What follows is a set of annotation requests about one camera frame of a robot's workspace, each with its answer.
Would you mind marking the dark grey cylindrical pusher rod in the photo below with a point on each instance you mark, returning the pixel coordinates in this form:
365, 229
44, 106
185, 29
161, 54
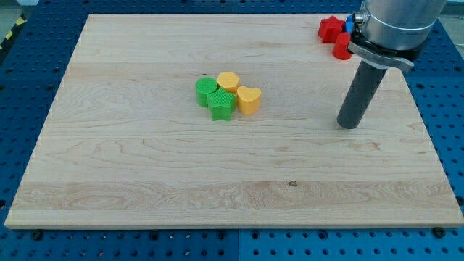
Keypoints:
363, 87

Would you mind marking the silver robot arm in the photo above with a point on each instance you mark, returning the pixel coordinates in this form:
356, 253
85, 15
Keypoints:
387, 33

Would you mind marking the light wooden board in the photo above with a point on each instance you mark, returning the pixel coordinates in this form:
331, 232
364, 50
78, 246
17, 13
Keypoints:
126, 146

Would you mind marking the red cylinder block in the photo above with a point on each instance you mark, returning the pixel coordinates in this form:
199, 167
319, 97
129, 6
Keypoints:
340, 50

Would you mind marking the blue block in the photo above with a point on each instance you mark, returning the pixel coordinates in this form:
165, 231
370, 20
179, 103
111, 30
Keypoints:
349, 24

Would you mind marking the red star block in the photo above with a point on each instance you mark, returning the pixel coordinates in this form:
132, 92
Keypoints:
330, 28

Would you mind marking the yellow heart block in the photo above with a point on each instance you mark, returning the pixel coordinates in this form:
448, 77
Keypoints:
248, 99

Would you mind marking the yellow hexagon block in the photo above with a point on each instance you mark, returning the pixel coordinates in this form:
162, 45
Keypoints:
230, 81

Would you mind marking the green star block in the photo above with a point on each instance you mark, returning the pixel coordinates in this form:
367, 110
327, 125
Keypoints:
221, 104

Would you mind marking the green cylinder block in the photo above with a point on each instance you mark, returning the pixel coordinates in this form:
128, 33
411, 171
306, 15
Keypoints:
204, 87

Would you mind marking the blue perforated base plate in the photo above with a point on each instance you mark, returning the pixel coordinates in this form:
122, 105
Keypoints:
35, 64

